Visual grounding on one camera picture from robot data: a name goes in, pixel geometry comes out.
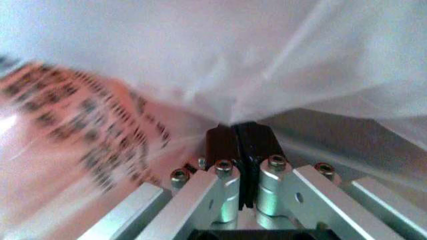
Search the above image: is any pink printed label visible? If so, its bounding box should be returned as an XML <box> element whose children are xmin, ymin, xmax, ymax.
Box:
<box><xmin>0</xmin><ymin>59</ymin><xmax>175</xmax><ymax>195</ymax></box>

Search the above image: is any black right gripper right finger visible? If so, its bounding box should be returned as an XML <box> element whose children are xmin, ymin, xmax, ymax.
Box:
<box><xmin>232</xmin><ymin>120</ymin><xmax>427</xmax><ymax>240</ymax></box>

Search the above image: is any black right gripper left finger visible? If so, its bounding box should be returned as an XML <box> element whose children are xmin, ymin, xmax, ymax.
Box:
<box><xmin>78</xmin><ymin>122</ymin><xmax>249</xmax><ymax>240</ymax></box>

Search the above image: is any translucent white garbage bag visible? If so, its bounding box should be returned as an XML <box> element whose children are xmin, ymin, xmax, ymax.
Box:
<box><xmin>0</xmin><ymin>0</ymin><xmax>427</xmax><ymax>240</ymax></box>

